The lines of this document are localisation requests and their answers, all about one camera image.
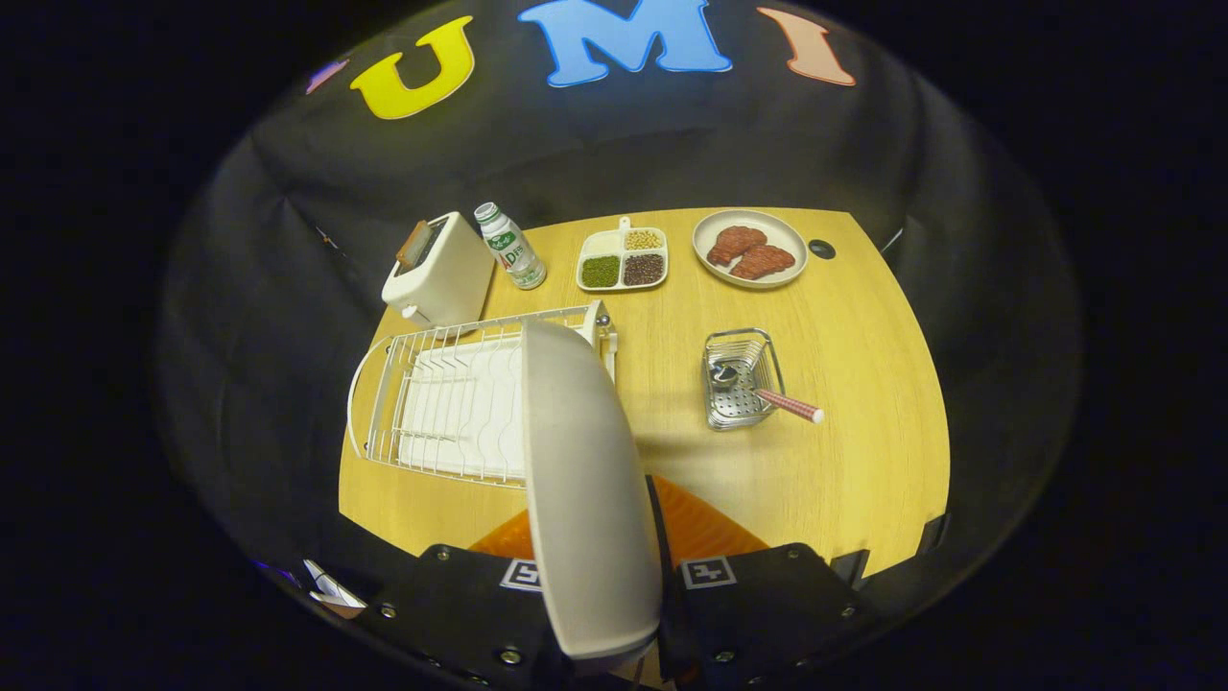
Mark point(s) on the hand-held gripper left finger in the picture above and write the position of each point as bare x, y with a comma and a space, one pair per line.
460, 614

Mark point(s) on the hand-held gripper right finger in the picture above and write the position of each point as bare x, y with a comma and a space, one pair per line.
758, 614

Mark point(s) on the beige plate with meat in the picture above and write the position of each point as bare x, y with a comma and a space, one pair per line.
782, 230

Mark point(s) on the white drip tray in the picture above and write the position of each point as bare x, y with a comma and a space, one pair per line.
470, 413

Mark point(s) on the white toaster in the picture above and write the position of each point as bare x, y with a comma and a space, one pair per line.
451, 278

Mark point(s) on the brown meat patty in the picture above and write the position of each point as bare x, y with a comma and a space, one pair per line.
737, 242
765, 263

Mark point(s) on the pile of dark beans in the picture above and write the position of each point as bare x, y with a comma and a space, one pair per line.
644, 270

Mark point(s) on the white bottle with green label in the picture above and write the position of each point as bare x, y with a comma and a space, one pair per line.
513, 254

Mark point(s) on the black backdrop cloth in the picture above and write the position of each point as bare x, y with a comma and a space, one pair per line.
288, 288

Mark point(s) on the pile of green beans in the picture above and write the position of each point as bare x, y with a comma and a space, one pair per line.
600, 272

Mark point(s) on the toast slice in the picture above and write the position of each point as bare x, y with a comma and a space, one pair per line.
414, 245

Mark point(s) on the white divided tray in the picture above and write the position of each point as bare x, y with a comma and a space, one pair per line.
622, 251

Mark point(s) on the pile of yellow soybeans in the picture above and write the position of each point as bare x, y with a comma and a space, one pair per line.
644, 240

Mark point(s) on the pile of white rice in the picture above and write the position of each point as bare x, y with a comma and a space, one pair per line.
602, 244

